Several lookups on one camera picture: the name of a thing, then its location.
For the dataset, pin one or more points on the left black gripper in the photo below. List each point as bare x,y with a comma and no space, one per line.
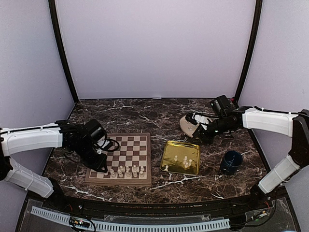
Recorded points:
98,166

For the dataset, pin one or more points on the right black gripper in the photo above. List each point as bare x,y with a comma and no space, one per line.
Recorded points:
206,139

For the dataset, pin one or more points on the white chess queen piece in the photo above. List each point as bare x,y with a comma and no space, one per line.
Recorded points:
112,173

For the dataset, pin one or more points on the white chess king piece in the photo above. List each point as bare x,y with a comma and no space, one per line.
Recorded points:
120,173

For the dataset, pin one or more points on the wooden chess board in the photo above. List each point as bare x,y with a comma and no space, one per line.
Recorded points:
135,149

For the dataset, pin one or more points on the gold metal tray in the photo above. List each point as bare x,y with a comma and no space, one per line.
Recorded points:
180,149

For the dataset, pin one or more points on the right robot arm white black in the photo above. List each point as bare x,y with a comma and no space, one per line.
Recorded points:
293,125

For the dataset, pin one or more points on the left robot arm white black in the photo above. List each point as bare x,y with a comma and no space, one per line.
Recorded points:
89,141

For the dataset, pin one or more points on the white chess piece cluster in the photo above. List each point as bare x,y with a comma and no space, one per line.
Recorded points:
185,159

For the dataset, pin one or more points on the dark blue mug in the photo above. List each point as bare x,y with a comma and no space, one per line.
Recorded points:
231,162

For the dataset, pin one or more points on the beige floral ceramic plate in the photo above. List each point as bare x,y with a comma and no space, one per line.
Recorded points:
187,127

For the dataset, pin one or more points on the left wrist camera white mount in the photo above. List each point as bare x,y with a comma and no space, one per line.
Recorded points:
107,145

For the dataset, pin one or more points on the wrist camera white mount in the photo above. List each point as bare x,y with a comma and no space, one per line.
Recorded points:
107,145
197,118

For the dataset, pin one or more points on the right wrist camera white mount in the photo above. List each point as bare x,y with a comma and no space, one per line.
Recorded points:
197,118

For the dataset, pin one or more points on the right black frame post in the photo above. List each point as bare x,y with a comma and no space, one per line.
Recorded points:
250,49

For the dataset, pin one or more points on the black frame post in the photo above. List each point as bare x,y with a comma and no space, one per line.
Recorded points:
250,49
61,49

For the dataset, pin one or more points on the white cable duct strip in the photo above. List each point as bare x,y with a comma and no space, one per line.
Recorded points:
91,225

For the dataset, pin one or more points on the left black frame post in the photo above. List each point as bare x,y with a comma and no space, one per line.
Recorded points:
61,49

